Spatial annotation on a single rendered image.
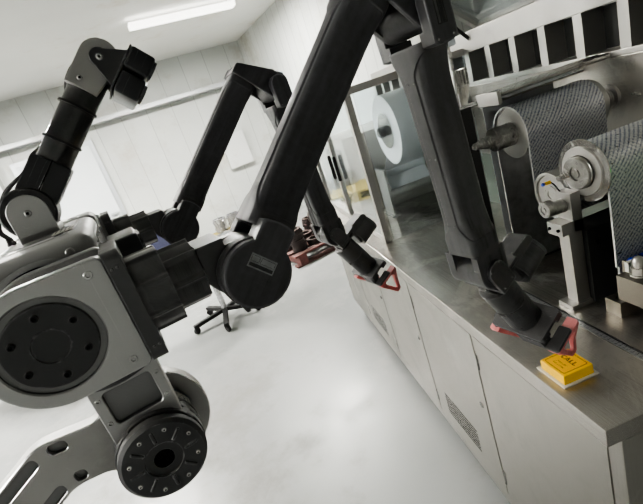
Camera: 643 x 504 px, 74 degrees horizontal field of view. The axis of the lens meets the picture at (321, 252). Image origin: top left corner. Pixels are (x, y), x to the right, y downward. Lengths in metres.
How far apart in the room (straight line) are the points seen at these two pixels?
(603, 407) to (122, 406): 0.86
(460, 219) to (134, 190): 7.12
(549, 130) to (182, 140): 6.84
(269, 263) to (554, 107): 1.02
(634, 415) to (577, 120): 0.75
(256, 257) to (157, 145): 7.21
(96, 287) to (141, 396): 0.38
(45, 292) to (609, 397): 0.94
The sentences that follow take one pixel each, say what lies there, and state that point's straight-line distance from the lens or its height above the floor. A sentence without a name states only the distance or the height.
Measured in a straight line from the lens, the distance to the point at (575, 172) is 1.14.
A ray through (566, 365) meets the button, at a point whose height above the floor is 0.92.
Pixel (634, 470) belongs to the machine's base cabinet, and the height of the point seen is 0.78.
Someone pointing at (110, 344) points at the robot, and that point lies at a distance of 0.46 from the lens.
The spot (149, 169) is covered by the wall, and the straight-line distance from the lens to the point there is 7.61.
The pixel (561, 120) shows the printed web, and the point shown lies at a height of 1.34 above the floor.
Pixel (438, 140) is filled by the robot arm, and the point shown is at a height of 1.48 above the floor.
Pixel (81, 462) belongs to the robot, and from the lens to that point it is 0.93.
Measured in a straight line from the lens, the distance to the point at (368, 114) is 1.91.
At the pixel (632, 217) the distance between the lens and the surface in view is 1.19.
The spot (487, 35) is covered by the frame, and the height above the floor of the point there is 1.61.
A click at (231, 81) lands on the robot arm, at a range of 1.01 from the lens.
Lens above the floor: 1.57
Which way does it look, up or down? 18 degrees down
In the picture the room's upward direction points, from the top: 19 degrees counter-clockwise
